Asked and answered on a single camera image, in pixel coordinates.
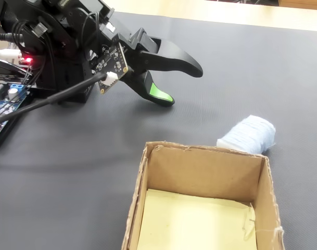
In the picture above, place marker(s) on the small board with red LED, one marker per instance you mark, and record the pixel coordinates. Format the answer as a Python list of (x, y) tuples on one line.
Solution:
[(26, 60)]

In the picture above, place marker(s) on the black power plug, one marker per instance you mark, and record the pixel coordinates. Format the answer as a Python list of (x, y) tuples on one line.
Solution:
[(4, 36)]

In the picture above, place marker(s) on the yellow paper sheet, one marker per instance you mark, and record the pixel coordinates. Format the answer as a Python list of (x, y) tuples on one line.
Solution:
[(194, 224)]

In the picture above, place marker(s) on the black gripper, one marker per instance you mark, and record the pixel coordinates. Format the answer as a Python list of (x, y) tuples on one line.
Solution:
[(127, 39)]

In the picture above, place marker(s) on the black camera circuit board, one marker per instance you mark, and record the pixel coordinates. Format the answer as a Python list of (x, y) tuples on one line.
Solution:
[(112, 63)]

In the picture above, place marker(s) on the blue controller circuit board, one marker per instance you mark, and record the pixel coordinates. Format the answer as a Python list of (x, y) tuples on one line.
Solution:
[(4, 104)]

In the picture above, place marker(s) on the light blue block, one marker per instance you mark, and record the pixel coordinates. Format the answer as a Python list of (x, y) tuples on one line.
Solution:
[(249, 134)]

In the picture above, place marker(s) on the brown cardboard box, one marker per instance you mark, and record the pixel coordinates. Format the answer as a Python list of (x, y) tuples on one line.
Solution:
[(205, 172)]

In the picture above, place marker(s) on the dark grey table mat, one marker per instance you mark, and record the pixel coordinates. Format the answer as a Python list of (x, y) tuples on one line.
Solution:
[(82, 161)]

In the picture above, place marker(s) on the blue electronics circuit board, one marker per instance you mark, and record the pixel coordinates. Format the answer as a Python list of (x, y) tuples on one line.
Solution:
[(7, 132)]

